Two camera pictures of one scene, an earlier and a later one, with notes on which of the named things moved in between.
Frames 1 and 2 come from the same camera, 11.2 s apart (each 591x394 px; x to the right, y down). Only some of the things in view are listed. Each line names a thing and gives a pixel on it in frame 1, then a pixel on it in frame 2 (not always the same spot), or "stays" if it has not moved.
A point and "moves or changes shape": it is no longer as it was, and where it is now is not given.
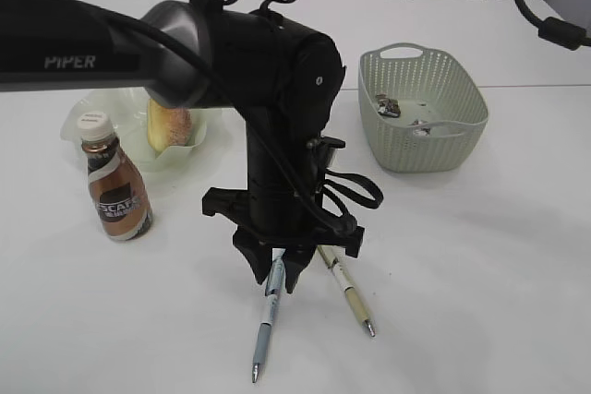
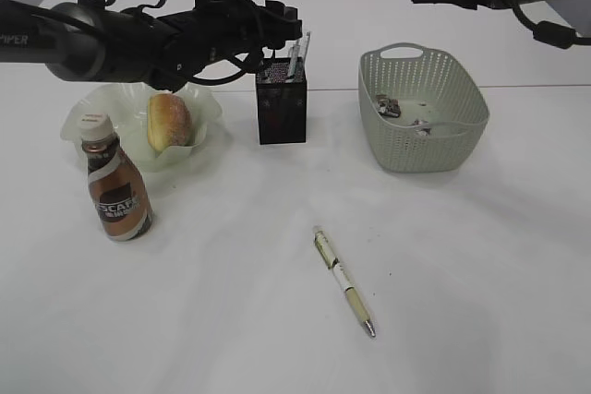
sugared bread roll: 167,126 stays
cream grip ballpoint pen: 348,288 stays
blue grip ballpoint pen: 273,288 moves or changes shape
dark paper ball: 390,107 stays
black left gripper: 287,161 -> 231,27
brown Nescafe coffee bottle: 119,193 stays
